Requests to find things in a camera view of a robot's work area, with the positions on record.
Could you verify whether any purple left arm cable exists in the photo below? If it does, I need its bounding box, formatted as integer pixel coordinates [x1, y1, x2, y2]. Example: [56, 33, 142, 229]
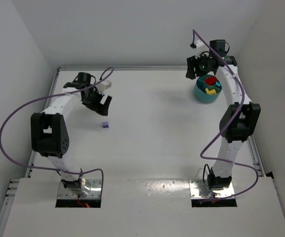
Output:
[0, 67, 115, 192]

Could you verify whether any purple lego brick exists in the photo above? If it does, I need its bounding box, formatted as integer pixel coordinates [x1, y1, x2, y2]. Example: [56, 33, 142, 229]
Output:
[102, 121, 109, 128]

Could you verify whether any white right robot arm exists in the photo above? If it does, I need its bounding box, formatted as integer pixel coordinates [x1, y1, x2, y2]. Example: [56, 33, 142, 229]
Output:
[186, 39, 261, 190]

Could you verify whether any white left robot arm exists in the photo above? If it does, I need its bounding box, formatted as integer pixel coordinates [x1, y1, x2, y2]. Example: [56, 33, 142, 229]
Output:
[31, 72, 112, 197]

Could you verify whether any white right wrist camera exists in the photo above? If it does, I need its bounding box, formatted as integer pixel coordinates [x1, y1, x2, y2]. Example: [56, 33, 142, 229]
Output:
[190, 40, 209, 58]

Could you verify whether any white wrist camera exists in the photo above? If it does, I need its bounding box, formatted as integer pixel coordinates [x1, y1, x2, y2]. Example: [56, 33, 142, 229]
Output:
[97, 80, 112, 91]
[190, 40, 209, 58]

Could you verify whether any black cable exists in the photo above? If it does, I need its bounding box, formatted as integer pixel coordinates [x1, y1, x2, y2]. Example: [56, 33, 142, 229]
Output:
[203, 164, 213, 188]

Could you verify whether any long yellow lego plate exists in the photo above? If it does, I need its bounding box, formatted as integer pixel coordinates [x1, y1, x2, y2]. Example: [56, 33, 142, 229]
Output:
[205, 88, 218, 95]

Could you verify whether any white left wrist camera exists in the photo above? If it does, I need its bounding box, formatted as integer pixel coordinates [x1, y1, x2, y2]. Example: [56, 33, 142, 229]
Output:
[97, 80, 112, 91]

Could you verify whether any teal round divided container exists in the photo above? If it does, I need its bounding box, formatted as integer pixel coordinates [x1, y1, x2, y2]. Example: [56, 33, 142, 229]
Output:
[194, 74, 222, 103]

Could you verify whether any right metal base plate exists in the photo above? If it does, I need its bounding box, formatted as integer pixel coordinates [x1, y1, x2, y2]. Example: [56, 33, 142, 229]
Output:
[189, 180, 235, 200]

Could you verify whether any red lego brick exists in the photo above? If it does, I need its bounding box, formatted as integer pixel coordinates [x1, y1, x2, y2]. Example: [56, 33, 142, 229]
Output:
[204, 76, 217, 86]

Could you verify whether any metal base plate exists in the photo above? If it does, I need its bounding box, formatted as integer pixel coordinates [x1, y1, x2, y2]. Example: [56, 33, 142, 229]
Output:
[57, 179, 102, 199]
[189, 180, 235, 200]

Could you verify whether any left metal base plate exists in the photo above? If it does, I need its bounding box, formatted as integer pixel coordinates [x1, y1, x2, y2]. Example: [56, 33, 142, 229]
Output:
[57, 179, 102, 199]

